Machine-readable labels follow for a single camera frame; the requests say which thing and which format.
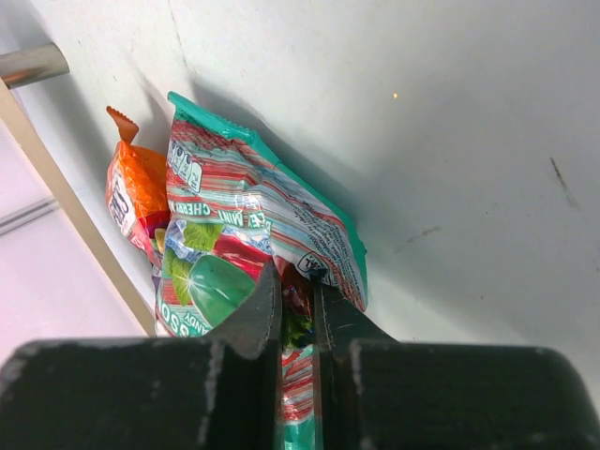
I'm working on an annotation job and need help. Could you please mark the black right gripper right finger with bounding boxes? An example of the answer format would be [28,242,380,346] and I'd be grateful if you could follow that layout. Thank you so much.
[312,283,396,449]

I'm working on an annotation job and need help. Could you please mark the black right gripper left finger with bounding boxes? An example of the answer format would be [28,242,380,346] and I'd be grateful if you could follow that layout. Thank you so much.
[205,262,281,449]

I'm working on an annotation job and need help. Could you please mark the teal cherry mint candy bag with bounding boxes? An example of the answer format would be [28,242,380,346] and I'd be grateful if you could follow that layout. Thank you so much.
[156,93,368,449]

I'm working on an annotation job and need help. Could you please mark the orange Fox's fruits candy bag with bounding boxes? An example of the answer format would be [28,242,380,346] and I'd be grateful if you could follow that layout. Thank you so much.
[105,106,171,267]

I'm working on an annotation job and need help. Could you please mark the light wooden two-tier shelf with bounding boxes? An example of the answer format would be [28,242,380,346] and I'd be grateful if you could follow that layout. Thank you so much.
[1,43,155,336]

